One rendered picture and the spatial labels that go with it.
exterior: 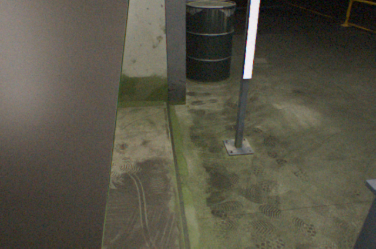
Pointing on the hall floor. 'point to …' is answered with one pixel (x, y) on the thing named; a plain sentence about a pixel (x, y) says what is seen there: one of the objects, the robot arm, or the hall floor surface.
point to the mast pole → (242, 93)
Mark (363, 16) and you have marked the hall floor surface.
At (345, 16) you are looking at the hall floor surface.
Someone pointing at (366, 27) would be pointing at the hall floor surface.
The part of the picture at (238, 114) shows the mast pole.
